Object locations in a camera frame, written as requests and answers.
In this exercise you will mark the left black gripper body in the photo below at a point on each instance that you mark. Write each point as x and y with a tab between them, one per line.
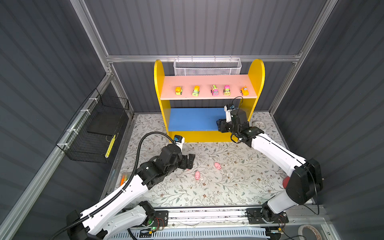
181	162

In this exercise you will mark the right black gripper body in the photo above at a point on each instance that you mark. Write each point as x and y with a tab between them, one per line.
235	130

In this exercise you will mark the pink pig toy pair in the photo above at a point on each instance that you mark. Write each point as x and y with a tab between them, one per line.
217	166

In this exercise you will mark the orange yellow toy car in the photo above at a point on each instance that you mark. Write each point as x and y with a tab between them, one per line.
244	91

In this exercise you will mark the green truck pink mixer drum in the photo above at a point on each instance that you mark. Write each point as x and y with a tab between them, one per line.
227	90

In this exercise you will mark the pink truck green striped top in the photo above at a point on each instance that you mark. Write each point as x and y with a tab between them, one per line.
214	90

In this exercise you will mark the green toy car orange top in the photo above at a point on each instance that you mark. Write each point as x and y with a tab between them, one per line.
196	91

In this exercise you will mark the orange toy car green base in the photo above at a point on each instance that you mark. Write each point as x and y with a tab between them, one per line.
178	91

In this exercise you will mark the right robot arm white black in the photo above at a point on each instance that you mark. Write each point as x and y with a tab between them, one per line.
304	176

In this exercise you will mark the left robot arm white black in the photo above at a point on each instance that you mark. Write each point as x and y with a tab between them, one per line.
145	178

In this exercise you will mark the yellow shelf pink blue boards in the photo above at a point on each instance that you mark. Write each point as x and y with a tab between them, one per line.
200	124

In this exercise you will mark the pink pig toy lower centre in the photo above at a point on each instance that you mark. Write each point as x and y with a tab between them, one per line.
197	175

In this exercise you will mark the marker pen pack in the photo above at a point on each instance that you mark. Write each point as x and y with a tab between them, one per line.
124	178

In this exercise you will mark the red cup holder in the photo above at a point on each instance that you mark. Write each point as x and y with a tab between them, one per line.
285	182

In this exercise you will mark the white tape roll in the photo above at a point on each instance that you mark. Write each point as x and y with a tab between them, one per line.
309	232

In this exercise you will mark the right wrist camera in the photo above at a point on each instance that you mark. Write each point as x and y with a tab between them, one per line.
228	110

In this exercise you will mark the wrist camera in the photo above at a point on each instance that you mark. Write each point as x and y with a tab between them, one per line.
179	141
228	110

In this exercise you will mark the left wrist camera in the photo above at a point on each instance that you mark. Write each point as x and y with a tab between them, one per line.
179	141

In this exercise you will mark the white wire mesh basket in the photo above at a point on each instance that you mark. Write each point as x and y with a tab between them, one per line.
184	67

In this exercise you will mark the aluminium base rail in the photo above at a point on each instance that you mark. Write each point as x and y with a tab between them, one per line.
210	217

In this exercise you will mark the black wire basket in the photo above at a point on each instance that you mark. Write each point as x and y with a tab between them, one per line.
88	139

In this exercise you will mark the white slotted cable duct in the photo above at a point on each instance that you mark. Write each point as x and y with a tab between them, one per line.
232	233

